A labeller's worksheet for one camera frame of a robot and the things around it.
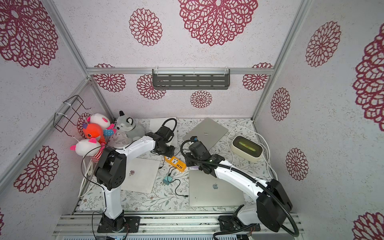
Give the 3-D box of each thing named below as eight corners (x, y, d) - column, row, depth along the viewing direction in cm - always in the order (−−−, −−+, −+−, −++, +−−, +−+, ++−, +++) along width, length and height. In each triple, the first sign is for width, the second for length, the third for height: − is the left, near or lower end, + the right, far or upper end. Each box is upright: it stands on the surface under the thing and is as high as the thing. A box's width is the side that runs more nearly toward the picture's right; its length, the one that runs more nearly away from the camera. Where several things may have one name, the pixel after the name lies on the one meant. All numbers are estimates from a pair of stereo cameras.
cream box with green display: (226, 153, 103) (228, 148, 97) (232, 139, 110) (234, 134, 105) (257, 166, 96) (261, 161, 91) (261, 150, 104) (265, 145, 99)
